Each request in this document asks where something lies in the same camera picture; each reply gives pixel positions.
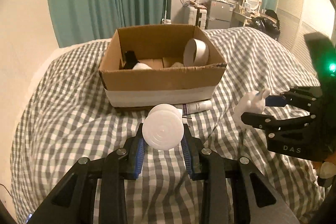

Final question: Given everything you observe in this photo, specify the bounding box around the white purple cream tube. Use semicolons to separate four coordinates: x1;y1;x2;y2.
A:
174;100;212;116

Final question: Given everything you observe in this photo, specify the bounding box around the white bottle inside box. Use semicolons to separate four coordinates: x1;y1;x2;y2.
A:
132;62;151;70

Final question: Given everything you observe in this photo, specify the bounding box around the wooden vanity desk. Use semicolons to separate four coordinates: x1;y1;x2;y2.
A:
230;10;261;28

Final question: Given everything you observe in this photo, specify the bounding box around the grey checkered bed cover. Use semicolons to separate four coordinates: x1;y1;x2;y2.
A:
10;27;326;223

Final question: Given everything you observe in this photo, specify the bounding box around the light blue small packet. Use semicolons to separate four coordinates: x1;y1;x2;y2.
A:
171;62;184;68

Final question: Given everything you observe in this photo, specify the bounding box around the white tape roll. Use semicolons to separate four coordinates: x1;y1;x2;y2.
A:
183;39;209;67

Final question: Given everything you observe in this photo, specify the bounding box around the silver mini fridge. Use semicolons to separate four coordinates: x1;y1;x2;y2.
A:
206;0;235;30

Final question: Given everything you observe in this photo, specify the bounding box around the white suitcase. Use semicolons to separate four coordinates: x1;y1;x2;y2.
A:
183;5;207;30

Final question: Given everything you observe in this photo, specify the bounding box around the large clear water jug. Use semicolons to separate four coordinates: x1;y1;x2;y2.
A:
161;18;171;24

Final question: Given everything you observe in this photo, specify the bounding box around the open cardboard box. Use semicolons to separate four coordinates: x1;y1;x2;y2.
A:
99;24;227;108

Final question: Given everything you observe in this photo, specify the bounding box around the white plastic bottle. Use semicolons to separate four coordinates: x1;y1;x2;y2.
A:
142;104;184;151

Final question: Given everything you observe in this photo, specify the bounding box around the gloved right hand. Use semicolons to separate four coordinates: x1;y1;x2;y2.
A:
312;161;335;188

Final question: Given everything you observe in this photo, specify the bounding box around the black garbage bag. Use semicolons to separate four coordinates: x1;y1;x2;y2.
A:
249;9;280;41

